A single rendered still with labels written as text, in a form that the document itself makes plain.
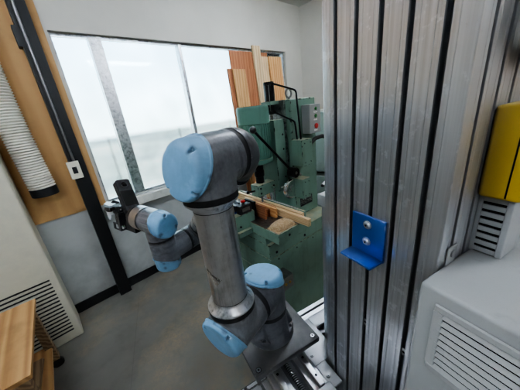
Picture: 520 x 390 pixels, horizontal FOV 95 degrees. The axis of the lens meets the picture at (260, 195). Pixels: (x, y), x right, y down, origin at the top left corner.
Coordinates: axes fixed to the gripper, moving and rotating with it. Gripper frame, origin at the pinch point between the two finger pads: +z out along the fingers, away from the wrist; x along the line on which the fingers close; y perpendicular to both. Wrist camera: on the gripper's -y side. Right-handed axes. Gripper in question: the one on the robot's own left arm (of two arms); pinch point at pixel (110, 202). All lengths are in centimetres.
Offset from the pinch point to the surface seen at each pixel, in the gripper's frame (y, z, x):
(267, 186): 8, -14, 80
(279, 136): -21, -20, 85
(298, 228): 27, -39, 72
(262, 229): 27, -24, 61
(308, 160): -7, -34, 93
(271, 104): -38, -17, 83
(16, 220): 25, 113, -11
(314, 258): 58, -37, 100
